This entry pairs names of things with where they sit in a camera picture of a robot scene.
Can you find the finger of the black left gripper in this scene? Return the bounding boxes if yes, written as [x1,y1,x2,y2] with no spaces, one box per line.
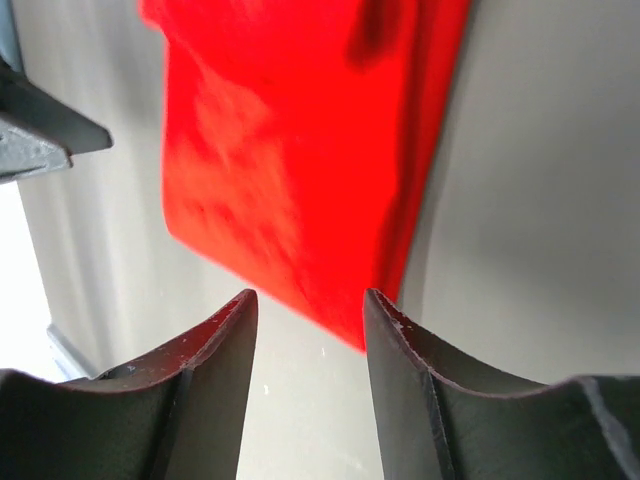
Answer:
[1,62,113,183]

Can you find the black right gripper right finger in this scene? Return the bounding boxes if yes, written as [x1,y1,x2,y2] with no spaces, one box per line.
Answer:
[363,289,639,479]

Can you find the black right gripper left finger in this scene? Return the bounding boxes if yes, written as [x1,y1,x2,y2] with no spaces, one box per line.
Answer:
[1,289,258,479]

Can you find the red t shirt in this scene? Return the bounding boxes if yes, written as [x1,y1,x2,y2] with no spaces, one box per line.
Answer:
[140,1,471,350]

